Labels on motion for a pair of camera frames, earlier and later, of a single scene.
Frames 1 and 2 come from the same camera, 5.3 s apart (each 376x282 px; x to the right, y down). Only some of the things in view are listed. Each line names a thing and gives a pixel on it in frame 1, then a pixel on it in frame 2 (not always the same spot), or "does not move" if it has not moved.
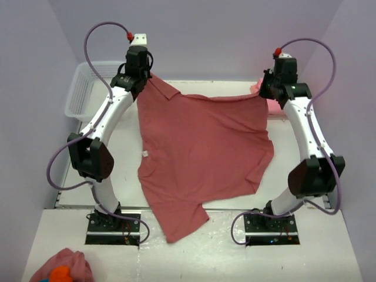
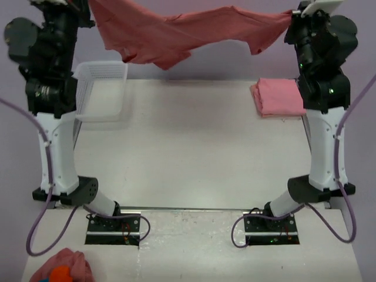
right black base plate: (262, 230) does not move
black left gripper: (141, 85) → (81, 14)
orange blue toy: (59, 274) does not move
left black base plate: (103, 229) does not move
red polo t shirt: (192, 151) → (157, 32)
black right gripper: (267, 89) → (296, 22)
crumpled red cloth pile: (81, 271) does not move
